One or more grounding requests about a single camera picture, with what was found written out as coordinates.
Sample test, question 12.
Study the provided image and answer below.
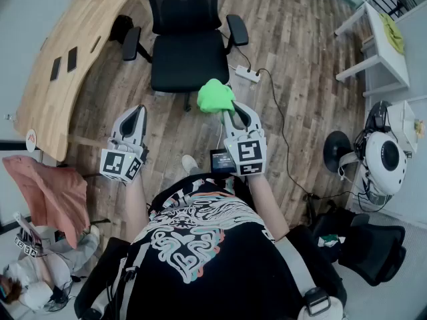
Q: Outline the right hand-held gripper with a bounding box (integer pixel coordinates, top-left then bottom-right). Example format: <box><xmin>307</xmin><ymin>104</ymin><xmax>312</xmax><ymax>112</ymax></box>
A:
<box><xmin>222</xmin><ymin>101</ymin><xmax>268</xmax><ymax>177</ymax></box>

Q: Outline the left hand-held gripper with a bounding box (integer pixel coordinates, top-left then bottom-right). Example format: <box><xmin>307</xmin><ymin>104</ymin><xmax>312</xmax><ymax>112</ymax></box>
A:
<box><xmin>99</xmin><ymin>104</ymin><xmax>150</xmax><ymax>183</ymax></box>

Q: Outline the green cloth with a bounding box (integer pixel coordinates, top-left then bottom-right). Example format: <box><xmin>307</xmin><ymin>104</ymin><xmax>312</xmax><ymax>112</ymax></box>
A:
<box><xmin>196</xmin><ymin>78</ymin><xmax>236</xmax><ymax>115</ymax></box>

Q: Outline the person's left forearm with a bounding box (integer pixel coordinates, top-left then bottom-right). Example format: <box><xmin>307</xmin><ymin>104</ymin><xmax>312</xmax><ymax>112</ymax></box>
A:
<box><xmin>123</xmin><ymin>175</ymin><xmax>151</xmax><ymax>243</ymax></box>

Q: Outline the person's right forearm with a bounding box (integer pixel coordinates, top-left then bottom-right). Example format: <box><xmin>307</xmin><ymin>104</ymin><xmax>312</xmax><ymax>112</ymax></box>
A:
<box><xmin>248</xmin><ymin>173</ymin><xmax>290</xmax><ymax>243</ymax></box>

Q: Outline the small black screen device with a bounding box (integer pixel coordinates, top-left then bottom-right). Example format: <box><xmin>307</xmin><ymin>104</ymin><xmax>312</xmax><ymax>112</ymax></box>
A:
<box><xmin>209</xmin><ymin>148</ymin><xmax>236</xmax><ymax>173</ymax></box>

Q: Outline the white power strip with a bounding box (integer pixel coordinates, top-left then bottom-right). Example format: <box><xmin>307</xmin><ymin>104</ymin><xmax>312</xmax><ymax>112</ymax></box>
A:
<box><xmin>235</xmin><ymin>65</ymin><xmax>261</xmax><ymax>83</ymax></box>

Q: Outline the person's white shoe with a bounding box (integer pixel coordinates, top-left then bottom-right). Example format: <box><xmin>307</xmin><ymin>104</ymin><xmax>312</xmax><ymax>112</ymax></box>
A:
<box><xmin>181</xmin><ymin>154</ymin><xmax>199</xmax><ymax>175</ymax></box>

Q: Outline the curved wooden desk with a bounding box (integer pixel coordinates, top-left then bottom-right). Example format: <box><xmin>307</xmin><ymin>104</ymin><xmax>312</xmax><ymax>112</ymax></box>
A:
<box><xmin>15</xmin><ymin>0</ymin><xmax>143</xmax><ymax>162</ymax></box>

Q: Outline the black floor stand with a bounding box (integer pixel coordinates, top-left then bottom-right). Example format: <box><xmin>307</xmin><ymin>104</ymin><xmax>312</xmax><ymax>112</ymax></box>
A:
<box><xmin>322</xmin><ymin>130</ymin><xmax>353</xmax><ymax>173</ymax></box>

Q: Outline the round white logo sticker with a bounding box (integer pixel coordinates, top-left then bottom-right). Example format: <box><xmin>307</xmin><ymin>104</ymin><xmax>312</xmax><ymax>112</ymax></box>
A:
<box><xmin>25</xmin><ymin>128</ymin><xmax>37</xmax><ymax>153</ymax></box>

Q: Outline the pink cloth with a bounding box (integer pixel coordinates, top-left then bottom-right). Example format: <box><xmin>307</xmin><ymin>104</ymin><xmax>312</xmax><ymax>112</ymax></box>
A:
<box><xmin>2</xmin><ymin>155</ymin><xmax>91</xmax><ymax>249</ymax></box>

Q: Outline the green and white packet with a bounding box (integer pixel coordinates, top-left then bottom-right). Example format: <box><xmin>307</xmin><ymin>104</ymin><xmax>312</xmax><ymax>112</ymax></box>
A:
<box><xmin>317</xmin><ymin>233</ymin><xmax>346</xmax><ymax>248</ymax></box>

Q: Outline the white round fan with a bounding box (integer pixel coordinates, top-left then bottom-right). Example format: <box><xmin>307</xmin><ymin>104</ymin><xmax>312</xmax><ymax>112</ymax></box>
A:
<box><xmin>353</xmin><ymin>101</ymin><xmax>410</xmax><ymax>206</ymax></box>

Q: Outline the person's black printed t-shirt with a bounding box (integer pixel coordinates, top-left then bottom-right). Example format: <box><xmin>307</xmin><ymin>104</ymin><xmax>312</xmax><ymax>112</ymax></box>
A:
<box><xmin>75</xmin><ymin>173</ymin><xmax>348</xmax><ymax>320</ymax></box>

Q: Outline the white box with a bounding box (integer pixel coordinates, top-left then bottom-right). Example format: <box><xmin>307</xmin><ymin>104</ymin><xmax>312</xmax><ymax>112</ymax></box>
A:
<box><xmin>386</xmin><ymin>100</ymin><xmax>418</xmax><ymax>153</ymax></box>

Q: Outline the white shelf unit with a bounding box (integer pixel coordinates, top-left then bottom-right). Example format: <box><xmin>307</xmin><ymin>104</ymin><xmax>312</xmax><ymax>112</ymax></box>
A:
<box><xmin>334</xmin><ymin>0</ymin><xmax>411</xmax><ymax>98</ymax></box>

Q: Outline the yellow-green cloth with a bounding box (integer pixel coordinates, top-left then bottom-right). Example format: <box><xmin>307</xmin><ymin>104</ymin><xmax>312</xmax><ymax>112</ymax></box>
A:
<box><xmin>378</xmin><ymin>13</ymin><xmax>405</xmax><ymax>55</ymax></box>

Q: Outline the black power cable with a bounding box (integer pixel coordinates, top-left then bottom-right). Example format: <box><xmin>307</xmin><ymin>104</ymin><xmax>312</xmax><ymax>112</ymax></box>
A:
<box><xmin>258</xmin><ymin>67</ymin><xmax>354</xmax><ymax>201</ymax></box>

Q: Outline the grey shoulder strap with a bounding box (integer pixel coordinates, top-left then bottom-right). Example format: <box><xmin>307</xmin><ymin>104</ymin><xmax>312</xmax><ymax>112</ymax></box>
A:
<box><xmin>275</xmin><ymin>237</ymin><xmax>344</xmax><ymax>320</ymax></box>
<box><xmin>123</xmin><ymin>241</ymin><xmax>151</xmax><ymax>279</ymax></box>

